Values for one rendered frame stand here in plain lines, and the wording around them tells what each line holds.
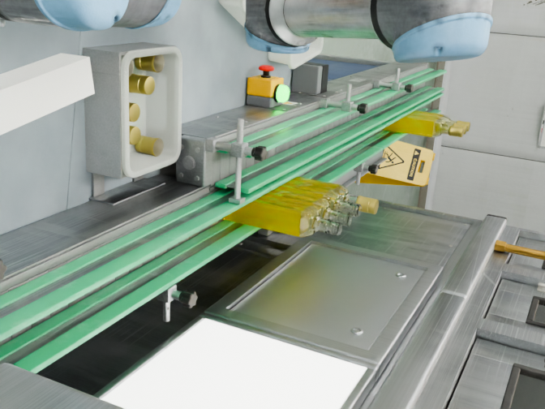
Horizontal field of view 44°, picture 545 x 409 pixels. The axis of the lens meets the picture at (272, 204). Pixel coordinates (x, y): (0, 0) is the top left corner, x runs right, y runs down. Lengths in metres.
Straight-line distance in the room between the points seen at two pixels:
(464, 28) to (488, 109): 6.41
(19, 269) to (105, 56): 0.40
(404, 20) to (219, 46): 0.80
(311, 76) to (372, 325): 0.89
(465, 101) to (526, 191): 1.11
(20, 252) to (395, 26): 0.62
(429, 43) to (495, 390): 0.64
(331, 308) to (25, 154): 0.62
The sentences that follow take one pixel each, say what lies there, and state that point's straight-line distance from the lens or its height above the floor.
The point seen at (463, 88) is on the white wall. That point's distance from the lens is 7.27.
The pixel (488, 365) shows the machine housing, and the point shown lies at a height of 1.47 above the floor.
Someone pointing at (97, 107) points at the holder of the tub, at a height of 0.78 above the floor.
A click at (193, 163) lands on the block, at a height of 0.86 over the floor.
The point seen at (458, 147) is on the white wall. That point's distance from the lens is 7.37.
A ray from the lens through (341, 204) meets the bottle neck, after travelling 1.47.
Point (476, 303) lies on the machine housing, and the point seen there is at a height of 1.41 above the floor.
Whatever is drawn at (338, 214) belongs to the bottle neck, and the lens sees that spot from 1.41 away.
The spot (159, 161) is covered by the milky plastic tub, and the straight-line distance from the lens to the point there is 1.30.
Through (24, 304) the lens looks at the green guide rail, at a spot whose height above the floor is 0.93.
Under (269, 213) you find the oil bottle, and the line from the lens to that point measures 1.39.
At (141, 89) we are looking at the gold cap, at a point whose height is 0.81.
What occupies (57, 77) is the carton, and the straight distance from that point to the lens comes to 1.10.
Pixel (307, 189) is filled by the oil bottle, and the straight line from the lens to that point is 1.49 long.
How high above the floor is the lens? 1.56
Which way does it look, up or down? 24 degrees down
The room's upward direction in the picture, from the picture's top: 102 degrees clockwise
